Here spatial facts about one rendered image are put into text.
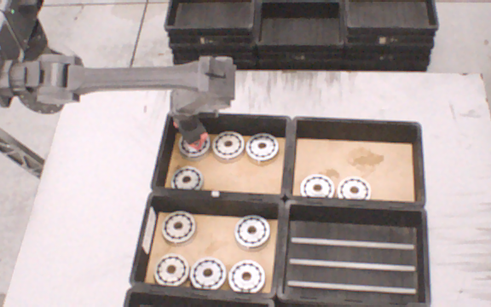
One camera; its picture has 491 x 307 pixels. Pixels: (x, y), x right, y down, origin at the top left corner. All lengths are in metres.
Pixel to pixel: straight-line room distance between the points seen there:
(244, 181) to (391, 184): 0.45
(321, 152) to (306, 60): 0.94
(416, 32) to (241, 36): 0.76
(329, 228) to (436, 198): 0.42
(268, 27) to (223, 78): 1.64
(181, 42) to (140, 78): 1.46
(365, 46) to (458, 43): 0.90
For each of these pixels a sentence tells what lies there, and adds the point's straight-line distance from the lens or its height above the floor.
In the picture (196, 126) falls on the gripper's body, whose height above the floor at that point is 0.97.
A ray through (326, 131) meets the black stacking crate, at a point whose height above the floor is 0.87.
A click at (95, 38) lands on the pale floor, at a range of 3.64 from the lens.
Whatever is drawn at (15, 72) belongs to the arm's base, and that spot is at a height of 1.48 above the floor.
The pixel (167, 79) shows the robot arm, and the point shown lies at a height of 1.47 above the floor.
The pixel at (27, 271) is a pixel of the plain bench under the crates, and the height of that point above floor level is 0.70.
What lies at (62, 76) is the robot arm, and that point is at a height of 1.45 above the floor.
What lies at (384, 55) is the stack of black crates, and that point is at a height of 0.42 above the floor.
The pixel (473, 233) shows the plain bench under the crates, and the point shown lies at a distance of 1.98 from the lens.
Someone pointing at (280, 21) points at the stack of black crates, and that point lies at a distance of 2.95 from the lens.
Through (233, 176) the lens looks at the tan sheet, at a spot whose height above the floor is 0.83.
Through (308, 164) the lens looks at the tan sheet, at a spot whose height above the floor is 0.83.
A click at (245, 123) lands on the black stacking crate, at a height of 0.90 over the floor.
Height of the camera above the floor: 2.40
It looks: 56 degrees down
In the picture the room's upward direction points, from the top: 8 degrees counter-clockwise
